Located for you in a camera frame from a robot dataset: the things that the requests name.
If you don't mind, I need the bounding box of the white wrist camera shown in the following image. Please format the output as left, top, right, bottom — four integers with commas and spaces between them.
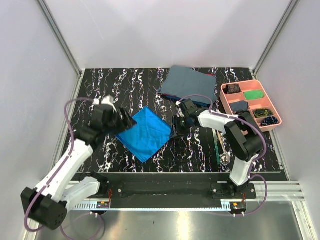
175, 101, 185, 118
93, 95, 114, 105

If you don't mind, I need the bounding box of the pink divided tray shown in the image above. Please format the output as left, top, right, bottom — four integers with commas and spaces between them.
219, 79, 282, 132

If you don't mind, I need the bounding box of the knife with green handle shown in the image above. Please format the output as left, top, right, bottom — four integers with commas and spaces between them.
212, 129, 221, 165

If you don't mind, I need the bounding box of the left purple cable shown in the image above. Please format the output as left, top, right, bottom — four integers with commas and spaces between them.
23, 97, 106, 240

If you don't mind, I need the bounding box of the red folded napkin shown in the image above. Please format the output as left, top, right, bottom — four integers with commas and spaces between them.
159, 93, 191, 103

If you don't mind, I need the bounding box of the blue patterned item in tray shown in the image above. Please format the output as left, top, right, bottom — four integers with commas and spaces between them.
260, 116, 280, 127

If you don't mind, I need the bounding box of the blue cloth napkin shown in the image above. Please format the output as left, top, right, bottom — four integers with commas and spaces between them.
116, 106, 171, 163

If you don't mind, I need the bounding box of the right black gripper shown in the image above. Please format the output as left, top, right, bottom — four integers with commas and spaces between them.
169, 115, 192, 140

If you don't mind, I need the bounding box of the yellow green item in tray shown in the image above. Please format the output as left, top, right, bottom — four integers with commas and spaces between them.
253, 108, 274, 118

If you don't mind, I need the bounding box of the grey item in tray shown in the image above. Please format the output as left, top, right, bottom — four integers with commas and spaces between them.
229, 100, 249, 113

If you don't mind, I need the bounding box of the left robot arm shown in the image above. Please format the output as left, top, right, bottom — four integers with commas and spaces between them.
20, 103, 137, 230

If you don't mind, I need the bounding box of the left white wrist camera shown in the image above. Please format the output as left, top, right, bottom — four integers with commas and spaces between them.
93, 95, 114, 105

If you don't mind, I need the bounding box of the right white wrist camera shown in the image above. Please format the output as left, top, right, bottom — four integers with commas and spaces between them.
175, 101, 185, 118

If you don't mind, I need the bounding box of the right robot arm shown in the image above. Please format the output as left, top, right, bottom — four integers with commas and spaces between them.
170, 99, 267, 199

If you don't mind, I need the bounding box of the aluminium frame rail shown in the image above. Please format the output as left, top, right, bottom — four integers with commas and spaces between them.
34, 0, 85, 78

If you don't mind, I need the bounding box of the grey folded napkin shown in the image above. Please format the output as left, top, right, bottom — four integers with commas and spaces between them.
158, 65, 218, 107

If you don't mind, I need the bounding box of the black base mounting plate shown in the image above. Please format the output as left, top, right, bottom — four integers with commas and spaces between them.
99, 172, 265, 211

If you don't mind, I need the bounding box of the purple cable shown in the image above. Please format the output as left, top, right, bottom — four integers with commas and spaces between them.
23, 97, 106, 240
176, 94, 268, 217

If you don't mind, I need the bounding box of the dark patterned item in tray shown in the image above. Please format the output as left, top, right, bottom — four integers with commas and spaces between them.
224, 84, 241, 95

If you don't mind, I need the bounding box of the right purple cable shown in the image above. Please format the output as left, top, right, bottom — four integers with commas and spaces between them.
176, 94, 268, 217

